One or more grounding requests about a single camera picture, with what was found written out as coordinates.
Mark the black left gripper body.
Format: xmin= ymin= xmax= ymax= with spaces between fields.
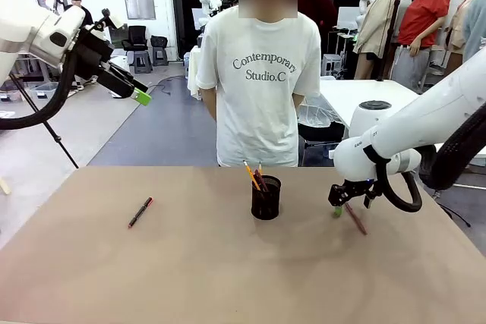
xmin=74 ymin=27 xmax=115 ymax=75

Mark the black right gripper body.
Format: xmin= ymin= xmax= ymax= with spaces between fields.
xmin=328 ymin=180 xmax=377 ymax=207

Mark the black marker with red cap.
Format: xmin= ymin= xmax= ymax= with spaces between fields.
xmin=128 ymin=197 xmax=154 ymax=229

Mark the person's right forearm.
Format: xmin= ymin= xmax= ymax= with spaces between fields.
xmin=200 ymin=87 xmax=218 ymax=122

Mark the black mesh pen holder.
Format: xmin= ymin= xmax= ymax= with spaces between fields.
xmin=251 ymin=175 xmax=282 ymax=222

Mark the seated person in black t-shirt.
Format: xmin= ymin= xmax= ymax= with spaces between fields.
xmin=64 ymin=0 xmax=94 ymax=27

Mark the black office chair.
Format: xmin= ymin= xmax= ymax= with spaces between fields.
xmin=121 ymin=24 xmax=153 ymax=74

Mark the black stool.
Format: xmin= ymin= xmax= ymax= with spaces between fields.
xmin=150 ymin=34 xmax=169 ymax=67

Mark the clear storage bin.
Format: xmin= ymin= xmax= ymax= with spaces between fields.
xmin=29 ymin=81 xmax=60 ymax=100

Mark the table with white cloth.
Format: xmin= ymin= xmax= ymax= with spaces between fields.
xmin=187 ymin=45 xmax=203 ymax=101

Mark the bin with clear plastic bag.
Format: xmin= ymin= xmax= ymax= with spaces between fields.
xmin=297 ymin=103 xmax=346 ymax=143

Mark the black tripod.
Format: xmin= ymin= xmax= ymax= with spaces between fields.
xmin=8 ymin=72 xmax=80 ymax=170

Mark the white side table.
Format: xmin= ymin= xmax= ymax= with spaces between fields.
xmin=320 ymin=78 xmax=421 ymax=132

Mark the person in white t-shirt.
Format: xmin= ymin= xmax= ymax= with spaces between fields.
xmin=195 ymin=0 xmax=323 ymax=168

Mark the white computer case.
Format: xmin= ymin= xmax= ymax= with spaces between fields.
xmin=321 ymin=53 xmax=342 ymax=77

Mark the mannequin in beige jacket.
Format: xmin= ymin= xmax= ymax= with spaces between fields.
xmin=352 ymin=0 xmax=404 ymax=80

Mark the white background monitor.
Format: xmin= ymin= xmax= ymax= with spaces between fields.
xmin=336 ymin=5 xmax=361 ymax=31

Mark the mannequin in red shirt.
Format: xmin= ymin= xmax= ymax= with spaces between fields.
xmin=390 ymin=0 xmax=452 ymax=92

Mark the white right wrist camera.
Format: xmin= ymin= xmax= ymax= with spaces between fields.
xmin=362 ymin=187 xmax=383 ymax=210

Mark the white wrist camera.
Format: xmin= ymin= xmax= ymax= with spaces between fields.
xmin=362 ymin=187 xmax=383 ymax=210
xmin=99 ymin=8 xmax=123 ymax=31

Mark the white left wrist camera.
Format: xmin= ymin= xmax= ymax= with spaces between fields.
xmin=99 ymin=8 xmax=123 ymax=31

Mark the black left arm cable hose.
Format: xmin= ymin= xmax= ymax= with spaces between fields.
xmin=0 ymin=30 xmax=84 ymax=131

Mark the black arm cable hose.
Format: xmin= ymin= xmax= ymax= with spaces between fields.
xmin=0 ymin=30 xmax=84 ymax=131
xmin=374 ymin=102 xmax=486 ymax=213

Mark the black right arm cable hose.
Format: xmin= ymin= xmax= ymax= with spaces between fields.
xmin=374 ymin=102 xmax=486 ymax=213

